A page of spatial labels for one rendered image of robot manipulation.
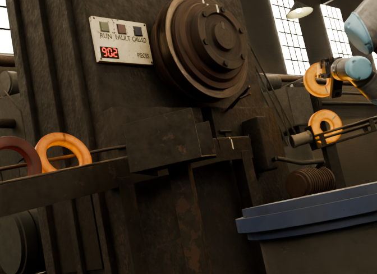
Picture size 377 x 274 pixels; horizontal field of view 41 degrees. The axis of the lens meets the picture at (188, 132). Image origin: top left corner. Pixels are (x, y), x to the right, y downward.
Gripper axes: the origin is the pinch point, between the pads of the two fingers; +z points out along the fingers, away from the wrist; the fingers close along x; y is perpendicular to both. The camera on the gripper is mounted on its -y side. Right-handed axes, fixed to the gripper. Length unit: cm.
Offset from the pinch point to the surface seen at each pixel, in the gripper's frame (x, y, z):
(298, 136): 14.5, -24.9, -2.3
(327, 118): -1.3, -19.7, 0.4
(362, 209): 64, -11, -150
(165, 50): 69, 21, -15
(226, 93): 45.1, -0.5, -7.5
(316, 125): 5.2, -21.6, -0.7
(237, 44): 37.2, 19.1, -5.5
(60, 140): 111, -4, -48
